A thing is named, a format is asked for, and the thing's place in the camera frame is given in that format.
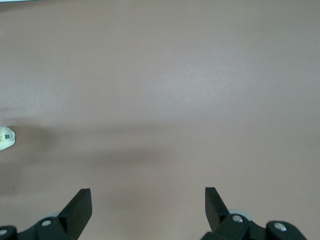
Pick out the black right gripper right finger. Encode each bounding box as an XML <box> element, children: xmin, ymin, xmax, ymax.
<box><xmin>202</xmin><ymin>186</ymin><xmax>307</xmax><ymax>240</ymax></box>

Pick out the clear tennis ball can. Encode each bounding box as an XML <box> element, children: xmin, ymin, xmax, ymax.
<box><xmin>0</xmin><ymin>126</ymin><xmax>17</xmax><ymax>151</ymax></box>

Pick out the brown table cover sheet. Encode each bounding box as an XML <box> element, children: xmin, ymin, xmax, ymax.
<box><xmin>0</xmin><ymin>1</ymin><xmax>320</xmax><ymax>240</ymax></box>

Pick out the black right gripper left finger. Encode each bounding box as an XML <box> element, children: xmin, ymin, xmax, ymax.
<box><xmin>0</xmin><ymin>188</ymin><xmax>92</xmax><ymax>240</ymax></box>

